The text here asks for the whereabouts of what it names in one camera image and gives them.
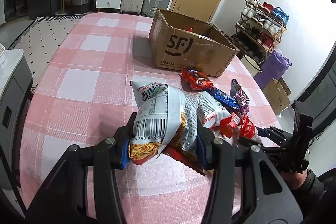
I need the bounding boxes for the red white balloon snack bag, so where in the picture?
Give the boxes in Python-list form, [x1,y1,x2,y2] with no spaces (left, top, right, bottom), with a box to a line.
[218,112,257,140]

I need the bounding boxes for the blue oreo cookie pack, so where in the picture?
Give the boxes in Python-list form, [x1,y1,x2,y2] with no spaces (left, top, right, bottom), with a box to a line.
[206,88,240,110]

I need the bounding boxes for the purple grape candy bag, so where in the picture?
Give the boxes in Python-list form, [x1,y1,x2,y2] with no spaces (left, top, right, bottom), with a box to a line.
[230,79,249,114]

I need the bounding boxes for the red orange oreo snack pack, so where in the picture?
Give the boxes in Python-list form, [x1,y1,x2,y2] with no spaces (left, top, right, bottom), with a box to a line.
[181,69,214,91]

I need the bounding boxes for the white noodle snack bag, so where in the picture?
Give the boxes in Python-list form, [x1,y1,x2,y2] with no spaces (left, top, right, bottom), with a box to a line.
[129,81,231,169]

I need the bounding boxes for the person's right hand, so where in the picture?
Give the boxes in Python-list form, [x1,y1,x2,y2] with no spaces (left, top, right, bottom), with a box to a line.
[281,170,307,190]

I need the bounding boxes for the cardboard box with cat print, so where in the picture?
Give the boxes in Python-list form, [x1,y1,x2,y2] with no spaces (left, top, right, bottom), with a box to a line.
[262,79,290,115]

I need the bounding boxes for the cream trash bin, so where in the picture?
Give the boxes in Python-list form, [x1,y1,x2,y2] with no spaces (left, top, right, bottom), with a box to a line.
[240,55,261,77]

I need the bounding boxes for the pink checkered tablecloth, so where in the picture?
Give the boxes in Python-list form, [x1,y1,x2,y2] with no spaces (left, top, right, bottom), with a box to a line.
[19,12,281,224]

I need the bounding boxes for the wooden shoe rack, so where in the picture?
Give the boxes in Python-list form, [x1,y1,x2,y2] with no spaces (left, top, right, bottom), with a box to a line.
[232,1,287,65]

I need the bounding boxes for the SF cardboard box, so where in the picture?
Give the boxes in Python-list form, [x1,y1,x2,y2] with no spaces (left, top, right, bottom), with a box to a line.
[149,9,239,77]

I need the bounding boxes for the dotted floor rug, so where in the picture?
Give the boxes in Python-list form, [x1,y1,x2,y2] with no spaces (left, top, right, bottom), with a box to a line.
[11,15,82,86]

